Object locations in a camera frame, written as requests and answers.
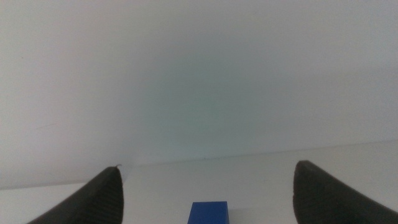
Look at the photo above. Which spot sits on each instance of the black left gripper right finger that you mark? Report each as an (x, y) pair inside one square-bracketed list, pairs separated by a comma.
[(323, 202)]

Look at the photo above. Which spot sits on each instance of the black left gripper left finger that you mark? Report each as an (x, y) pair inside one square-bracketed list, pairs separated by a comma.
[(96, 202)]

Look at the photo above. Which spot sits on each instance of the blue cube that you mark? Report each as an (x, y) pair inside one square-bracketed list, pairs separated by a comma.
[(208, 214)]

